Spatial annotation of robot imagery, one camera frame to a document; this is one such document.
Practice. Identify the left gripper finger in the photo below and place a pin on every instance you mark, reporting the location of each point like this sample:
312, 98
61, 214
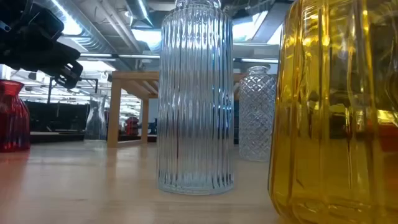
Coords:
70, 74
53, 57

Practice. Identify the clear smooth glass carafe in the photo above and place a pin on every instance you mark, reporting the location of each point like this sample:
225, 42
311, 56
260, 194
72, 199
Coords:
95, 121

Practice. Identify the red square ribbed glass vase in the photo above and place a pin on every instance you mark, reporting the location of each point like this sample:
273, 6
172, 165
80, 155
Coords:
14, 124

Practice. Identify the clear ribbed tall glass vase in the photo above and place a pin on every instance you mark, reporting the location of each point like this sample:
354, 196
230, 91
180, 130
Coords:
196, 109

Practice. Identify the clear diamond-cut glass vase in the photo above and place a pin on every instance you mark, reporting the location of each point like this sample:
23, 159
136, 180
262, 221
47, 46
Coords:
256, 118

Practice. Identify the yellow tall glass vase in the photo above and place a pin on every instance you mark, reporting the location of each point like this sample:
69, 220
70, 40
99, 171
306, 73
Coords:
326, 124

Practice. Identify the wooden slatted shelf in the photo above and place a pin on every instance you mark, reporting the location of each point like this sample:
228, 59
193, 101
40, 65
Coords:
133, 75

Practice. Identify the black office partition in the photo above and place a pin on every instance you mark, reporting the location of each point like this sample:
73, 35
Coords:
56, 115

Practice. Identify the red background object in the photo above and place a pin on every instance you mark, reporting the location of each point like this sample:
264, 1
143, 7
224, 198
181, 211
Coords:
132, 126

